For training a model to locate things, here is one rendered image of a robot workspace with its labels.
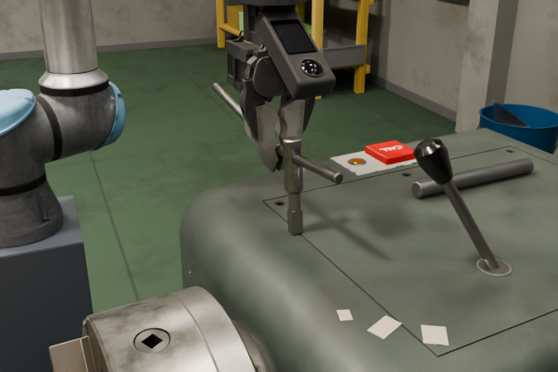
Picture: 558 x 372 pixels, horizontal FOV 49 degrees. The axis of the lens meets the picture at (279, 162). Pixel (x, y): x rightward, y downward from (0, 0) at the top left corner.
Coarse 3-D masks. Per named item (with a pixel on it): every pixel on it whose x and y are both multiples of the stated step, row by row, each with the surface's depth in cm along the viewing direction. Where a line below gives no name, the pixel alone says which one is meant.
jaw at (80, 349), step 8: (88, 336) 64; (64, 344) 63; (72, 344) 64; (80, 344) 64; (88, 344) 64; (56, 352) 63; (64, 352) 63; (72, 352) 63; (80, 352) 64; (88, 352) 64; (56, 360) 63; (64, 360) 63; (72, 360) 63; (80, 360) 63; (88, 360) 64; (56, 368) 62; (64, 368) 63; (72, 368) 63; (80, 368) 63; (88, 368) 64
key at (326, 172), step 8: (216, 88) 88; (224, 96) 85; (232, 104) 83; (240, 112) 81; (280, 144) 73; (280, 152) 72; (296, 160) 68; (304, 160) 67; (312, 160) 66; (312, 168) 65; (320, 168) 64; (328, 168) 63; (328, 176) 63; (336, 176) 62
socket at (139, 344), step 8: (144, 336) 58; (152, 336) 59; (160, 336) 58; (168, 336) 58; (136, 344) 57; (144, 344) 58; (152, 344) 59; (160, 344) 58; (168, 344) 58; (144, 352) 57; (152, 352) 57
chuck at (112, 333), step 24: (120, 312) 63; (144, 312) 62; (168, 312) 62; (96, 336) 59; (120, 336) 58; (192, 336) 58; (96, 360) 62; (120, 360) 55; (144, 360) 56; (168, 360) 56; (192, 360) 56
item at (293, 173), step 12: (288, 144) 69; (300, 144) 70; (288, 156) 70; (288, 168) 70; (300, 168) 70; (288, 180) 70; (300, 180) 71; (288, 192) 71; (300, 192) 71; (300, 204) 72; (288, 216) 73; (300, 216) 72; (288, 228) 73; (300, 228) 73
